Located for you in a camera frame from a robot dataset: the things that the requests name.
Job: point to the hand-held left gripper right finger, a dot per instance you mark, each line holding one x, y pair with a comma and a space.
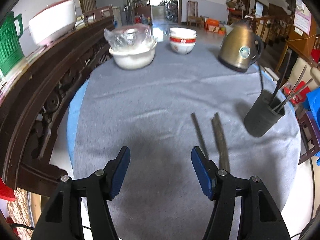
202, 175

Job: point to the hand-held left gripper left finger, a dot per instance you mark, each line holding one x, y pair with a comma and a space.
120, 175

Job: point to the grey metal utensil holder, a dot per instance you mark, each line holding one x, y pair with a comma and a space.
260, 120

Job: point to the grey tablecloth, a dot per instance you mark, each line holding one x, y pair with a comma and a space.
150, 105

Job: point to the blue table cover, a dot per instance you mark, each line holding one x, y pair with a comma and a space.
75, 110

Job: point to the red plastic object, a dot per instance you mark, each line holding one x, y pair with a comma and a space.
6, 191

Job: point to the dark wooden table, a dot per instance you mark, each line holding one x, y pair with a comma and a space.
308, 130

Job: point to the large white bowl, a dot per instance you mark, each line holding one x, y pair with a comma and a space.
132, 58

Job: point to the dark carved wooden sideboard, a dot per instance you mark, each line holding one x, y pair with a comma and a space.
37, 85

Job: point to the bronze electric kettle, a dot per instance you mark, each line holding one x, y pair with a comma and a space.
235, 50

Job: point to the red plastic chair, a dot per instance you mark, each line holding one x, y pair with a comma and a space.
306, 94

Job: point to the blue jacket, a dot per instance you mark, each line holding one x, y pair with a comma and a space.
313, 100

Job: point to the clear plastic bag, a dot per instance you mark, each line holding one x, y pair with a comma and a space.
130, 35

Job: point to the cream chair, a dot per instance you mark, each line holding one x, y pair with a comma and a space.
300, 67

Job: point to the orange cardboard box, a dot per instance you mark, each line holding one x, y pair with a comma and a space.
212, 24

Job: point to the white chest freezer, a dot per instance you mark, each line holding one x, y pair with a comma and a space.
118, 16

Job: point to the wooden stair railing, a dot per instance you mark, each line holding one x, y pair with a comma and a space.
272, 27

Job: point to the brown wooden chair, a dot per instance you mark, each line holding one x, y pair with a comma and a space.
193, 11

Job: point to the dark wooden chair back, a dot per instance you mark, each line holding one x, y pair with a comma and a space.
100, 11

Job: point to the white rice cooker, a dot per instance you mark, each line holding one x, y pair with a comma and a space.
52, 20

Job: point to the green thermos flask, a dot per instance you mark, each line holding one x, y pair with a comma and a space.
10, 45

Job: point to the wall calendar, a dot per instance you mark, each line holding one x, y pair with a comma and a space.
302, 15

